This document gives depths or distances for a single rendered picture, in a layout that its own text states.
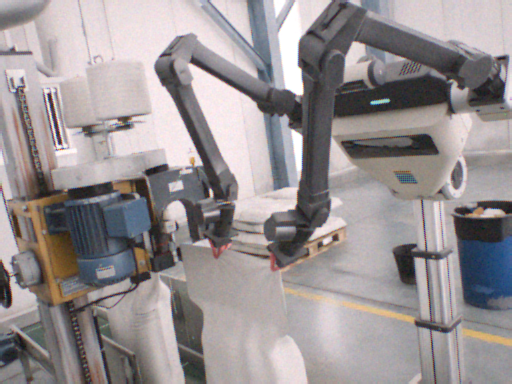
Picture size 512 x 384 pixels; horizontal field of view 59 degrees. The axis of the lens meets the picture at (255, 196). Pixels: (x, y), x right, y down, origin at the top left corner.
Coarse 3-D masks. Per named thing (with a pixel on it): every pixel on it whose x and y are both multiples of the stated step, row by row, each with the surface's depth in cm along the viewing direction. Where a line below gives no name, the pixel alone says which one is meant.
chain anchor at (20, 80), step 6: (6, 72) 125; (12, 72) 126; (18, 72) 128; (24, 72) 129; (12, 78) 125; (18, 78) 128; (24, 78) 127; (12, 84) 126; (18, 84) 127; (24, 84) 127; (12, 90) 127; (24, 90) 129
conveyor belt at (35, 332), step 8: (104, 320) 284; (24, 328) 291; (32, 328) 288; (40, 328) 286; (104, 328) 271; (32, 336) 276; (40, 336) 274; (40, 344) 262; (184, 360) 219; (184, 368) 211; (192, 368) 210; (200, 368) 209; (184, 376) 204; (192, 376) 203; (200, 376) 202
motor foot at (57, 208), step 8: (48, 208) 129; (56, 208) 130; (64, 208) 130; (48, 216) 129; (56, 216) 130; (64, 216) 128; (48, 224) 129; (56, 224) 130; (64, 224) 130; (56, 232) 130
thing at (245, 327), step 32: (192, 256) 156; (224, 256) 143; (192, 288) 160; (224, 288) 147; (256, 288) 131; (224, 320) 146; (256, 320) 135; (224, 352) 141; (256, 352) 131; (288, 352) 132
